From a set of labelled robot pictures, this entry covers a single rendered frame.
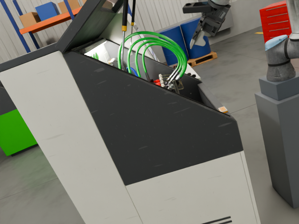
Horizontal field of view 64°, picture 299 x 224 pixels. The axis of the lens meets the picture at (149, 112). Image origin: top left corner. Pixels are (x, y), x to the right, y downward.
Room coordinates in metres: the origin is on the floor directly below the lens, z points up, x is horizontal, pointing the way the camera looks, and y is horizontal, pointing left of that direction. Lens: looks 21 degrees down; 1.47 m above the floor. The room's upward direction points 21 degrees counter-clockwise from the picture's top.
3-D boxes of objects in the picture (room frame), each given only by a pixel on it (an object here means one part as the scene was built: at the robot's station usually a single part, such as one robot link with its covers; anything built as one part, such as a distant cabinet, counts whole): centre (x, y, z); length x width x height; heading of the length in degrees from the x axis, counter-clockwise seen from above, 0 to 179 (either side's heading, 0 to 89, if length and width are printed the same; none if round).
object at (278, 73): (1.30, -0.80, 0.95); 0.15 x 0.15 x 0.10
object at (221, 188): (1.29, -0.09, 0.39); 0.70 x 0.58 x 0.79; 173
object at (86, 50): (1.32, 0.14, 1.43); 0.54 x 0.03 x 0.02; 173
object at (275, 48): (1.30, -0.81, 1.07); 0.13 x 0.12 x 0.14; 35
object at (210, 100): (1.26, -0.36, 0.87); 0.62 x 0.04 x 0.16; 173
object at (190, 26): (6.23, -1.46, 0.51); 1.20 x 0.85 x 1.02; 88
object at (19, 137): (4.90, 2.42, 0.78); 1.30 x 0.85 x 1.55; 8
